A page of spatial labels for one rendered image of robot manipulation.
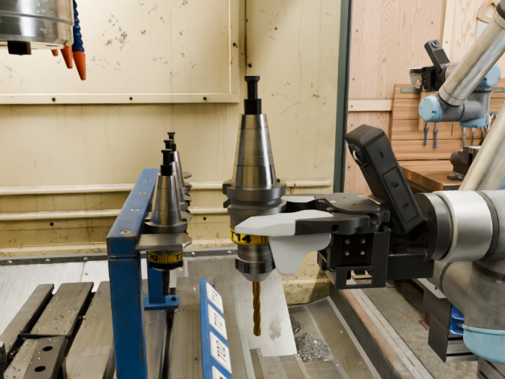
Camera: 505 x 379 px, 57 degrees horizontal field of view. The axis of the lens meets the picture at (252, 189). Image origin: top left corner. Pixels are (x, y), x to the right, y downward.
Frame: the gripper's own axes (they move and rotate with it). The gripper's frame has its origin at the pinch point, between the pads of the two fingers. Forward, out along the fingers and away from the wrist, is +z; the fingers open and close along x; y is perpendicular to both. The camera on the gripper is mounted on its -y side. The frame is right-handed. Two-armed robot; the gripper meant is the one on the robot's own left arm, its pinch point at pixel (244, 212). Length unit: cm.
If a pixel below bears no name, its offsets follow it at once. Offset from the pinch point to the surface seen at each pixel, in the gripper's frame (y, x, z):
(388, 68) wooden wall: -21, 260, -124
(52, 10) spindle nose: -18.2, -1.6, 16.3
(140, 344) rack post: 22.5, 14.1, 12.6
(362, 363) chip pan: 61, 63, -39
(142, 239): 7.9, 15.7, 11.9
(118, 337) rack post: 21.2, 14.1, 15.4
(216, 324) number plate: 35, 41, 1
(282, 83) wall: -12, 102, -23
